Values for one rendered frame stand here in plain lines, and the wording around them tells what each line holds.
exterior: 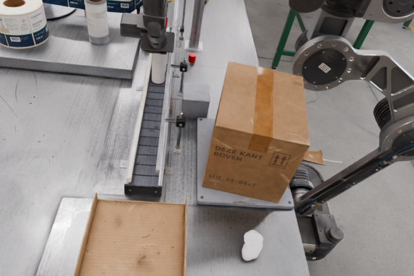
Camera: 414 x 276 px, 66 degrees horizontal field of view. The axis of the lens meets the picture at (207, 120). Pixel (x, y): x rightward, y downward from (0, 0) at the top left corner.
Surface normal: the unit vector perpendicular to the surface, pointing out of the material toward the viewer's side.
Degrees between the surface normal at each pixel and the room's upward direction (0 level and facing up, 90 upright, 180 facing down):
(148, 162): 0
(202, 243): 0
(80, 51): 0
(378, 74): 90
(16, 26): 90
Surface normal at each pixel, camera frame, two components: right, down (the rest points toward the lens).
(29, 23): 0.69, 0.57
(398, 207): 0.14, -0.71
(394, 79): -0.03, 0.69
